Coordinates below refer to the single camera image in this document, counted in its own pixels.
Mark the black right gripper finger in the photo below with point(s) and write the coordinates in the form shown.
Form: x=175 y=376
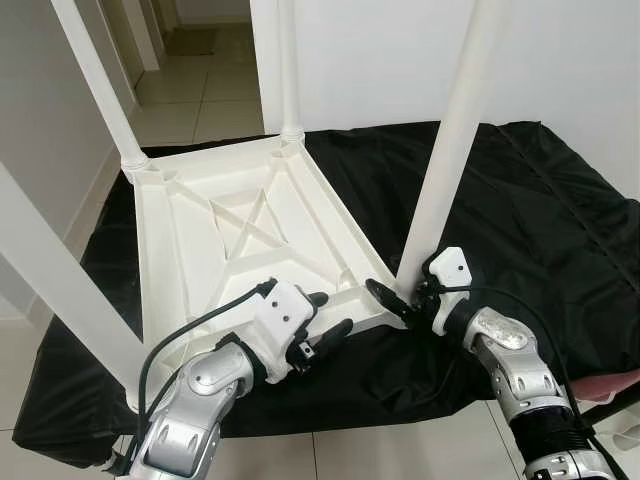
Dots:
x=388 y=299

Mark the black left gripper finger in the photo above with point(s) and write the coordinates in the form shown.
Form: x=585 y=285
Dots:
x=334 y=332
x=317 y=299

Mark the white plastic children table top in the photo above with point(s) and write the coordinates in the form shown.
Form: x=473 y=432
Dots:
x=250 y=230

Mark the white plastic table leg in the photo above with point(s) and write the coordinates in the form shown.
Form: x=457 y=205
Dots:
x=100 y=80
x=290 y=70
x=450 y=130
x=60 y=280

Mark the black fabric table cloth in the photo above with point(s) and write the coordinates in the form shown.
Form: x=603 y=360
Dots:
x=540 y=220

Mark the pink round stool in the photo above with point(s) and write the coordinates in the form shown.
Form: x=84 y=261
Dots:
x=610 y=385

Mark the black metal pole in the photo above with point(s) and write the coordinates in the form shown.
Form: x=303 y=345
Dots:
x=612 y=405

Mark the white round floor fan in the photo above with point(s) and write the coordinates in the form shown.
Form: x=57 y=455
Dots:
x=620 y=428

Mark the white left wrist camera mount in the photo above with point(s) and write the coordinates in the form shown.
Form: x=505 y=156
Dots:
x=280 y=310

